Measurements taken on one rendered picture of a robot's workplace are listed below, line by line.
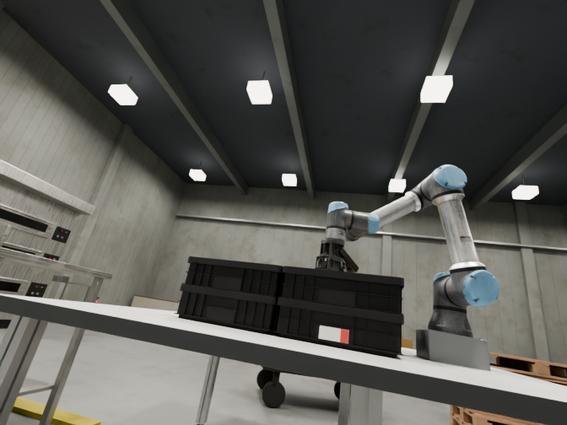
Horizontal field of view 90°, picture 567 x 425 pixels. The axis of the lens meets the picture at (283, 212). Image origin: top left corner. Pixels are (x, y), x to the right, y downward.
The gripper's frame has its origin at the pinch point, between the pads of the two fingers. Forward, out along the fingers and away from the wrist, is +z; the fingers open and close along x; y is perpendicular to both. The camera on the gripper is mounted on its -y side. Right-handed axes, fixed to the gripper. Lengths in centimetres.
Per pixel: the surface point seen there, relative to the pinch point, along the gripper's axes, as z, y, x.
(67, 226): -80, 131, -532
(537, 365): 13, -267, -25
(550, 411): 17, 2, 56
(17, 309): 18, 85, -26
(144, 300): 26, -110, -1042
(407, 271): -205, -816, -516
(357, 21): -491, -168, -182
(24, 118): -317, 304, -719
